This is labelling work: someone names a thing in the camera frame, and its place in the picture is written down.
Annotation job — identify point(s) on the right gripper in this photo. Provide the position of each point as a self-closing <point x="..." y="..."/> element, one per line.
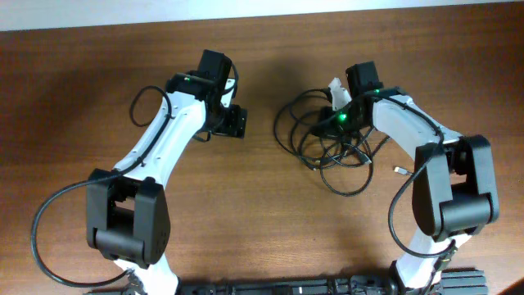
<point x="325" y="126"/>

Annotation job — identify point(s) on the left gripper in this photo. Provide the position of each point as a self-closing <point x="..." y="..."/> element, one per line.
<point x="236" y="125"/>

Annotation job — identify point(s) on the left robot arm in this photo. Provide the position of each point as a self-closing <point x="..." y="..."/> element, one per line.
<point x="127" y="214"/>

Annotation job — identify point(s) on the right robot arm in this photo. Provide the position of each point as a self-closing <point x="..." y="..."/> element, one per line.
<point x="453" y="181"/>

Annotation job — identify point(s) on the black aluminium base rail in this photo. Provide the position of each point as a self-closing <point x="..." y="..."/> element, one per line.
<point x="286" y="286"/>

